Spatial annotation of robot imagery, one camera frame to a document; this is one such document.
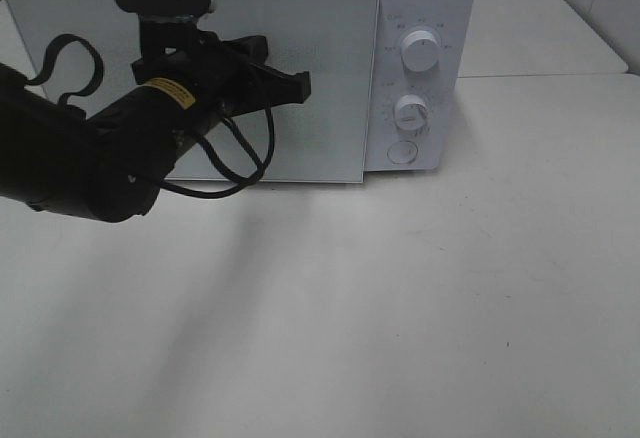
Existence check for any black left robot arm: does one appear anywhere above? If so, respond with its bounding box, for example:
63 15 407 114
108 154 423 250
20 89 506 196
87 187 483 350
1 19 311 223

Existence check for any lower white timer knob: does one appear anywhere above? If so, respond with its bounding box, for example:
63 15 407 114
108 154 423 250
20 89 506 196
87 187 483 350
393 94 428 132

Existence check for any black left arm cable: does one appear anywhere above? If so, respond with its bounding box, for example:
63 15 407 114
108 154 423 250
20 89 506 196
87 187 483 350
27 33 276 199

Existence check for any white microwave oven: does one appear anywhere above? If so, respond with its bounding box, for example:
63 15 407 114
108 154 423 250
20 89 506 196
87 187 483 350
19 0 476 177

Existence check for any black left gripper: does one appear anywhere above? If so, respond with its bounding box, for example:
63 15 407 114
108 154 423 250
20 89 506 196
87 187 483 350
130 17 311 113

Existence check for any round door release button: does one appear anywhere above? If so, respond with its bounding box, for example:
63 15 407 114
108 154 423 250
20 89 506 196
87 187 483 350
387 140 418 165

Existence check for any upper white power knob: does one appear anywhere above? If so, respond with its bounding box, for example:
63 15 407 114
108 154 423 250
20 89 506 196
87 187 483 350
400 28 441 73

